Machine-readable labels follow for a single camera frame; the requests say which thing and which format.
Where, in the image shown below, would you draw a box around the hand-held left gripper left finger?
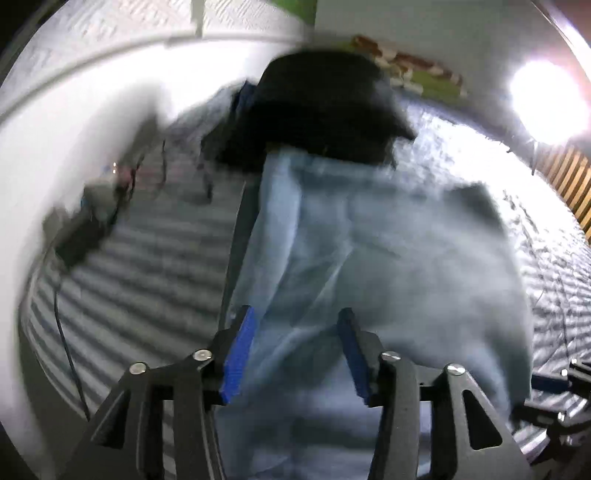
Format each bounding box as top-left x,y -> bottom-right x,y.
60,305 -> 258,480

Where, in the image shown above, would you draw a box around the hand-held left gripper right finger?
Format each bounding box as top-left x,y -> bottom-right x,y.
336,308 -> 532,480

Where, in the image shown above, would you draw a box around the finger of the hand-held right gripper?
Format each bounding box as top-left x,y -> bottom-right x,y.
530,357 -> 591,398
510,399 -> 591,445

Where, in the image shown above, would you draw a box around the light blue denim jeans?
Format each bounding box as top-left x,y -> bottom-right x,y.
215,143 -> 536,480

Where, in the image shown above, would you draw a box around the blue striped bed quilt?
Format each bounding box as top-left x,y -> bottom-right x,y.
21,99 -> 591,480

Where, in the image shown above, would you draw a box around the black power bank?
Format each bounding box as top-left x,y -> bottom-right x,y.
55,217 -> 107,264

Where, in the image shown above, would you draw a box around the white charger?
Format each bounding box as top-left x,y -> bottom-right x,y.
83,185 -> 118,217

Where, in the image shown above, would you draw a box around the black mini tripod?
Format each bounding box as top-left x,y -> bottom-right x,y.
526,138 -> 544,176

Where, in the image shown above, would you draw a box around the black folded clothing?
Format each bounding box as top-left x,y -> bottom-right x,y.
215,50 -> 416,174

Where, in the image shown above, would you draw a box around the blue folded cloth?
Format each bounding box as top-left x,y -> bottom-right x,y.
238,80 -> 259,112

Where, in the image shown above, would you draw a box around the green patterned pillows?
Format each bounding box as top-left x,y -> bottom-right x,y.
323,41 -> 468,99

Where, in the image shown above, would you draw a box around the black power bank cable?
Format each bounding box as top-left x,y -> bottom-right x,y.
52,263 -> 91,422

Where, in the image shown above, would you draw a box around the wooden slat bed rail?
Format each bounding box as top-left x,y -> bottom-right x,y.
538,143 -> 591,236

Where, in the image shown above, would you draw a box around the white ring light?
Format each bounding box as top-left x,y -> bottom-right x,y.
508,58 -> 587,144

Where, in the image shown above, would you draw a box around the white wall conduit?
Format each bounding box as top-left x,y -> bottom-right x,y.
190,0 -> 206,38

